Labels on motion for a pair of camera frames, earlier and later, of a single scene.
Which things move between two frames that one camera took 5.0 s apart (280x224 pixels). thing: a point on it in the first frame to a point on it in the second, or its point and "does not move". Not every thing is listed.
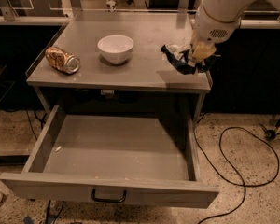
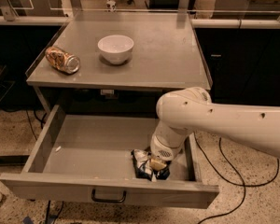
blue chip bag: x=181 y=58 to x=143 y=168
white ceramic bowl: x=116 y=48 does not move
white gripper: x=212 y=28 to x=162 y=150
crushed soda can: x=62 y=61 does not move
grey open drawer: x=138 y=159 does not move
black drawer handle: x=108 y=200 does not move
